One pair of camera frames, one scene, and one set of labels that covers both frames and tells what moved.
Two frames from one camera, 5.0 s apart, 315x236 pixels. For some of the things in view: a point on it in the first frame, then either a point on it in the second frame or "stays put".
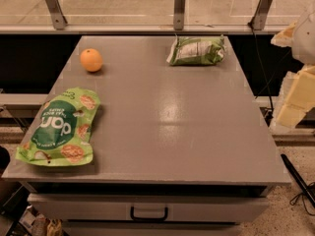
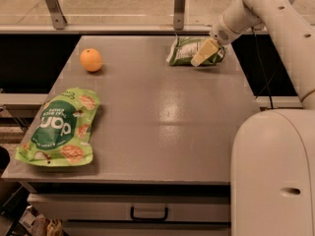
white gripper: (305, 42) -> (220, 33)
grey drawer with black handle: (146, 208) stays put
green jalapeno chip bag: (197, 51) stays put
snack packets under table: (38, 224) stays put
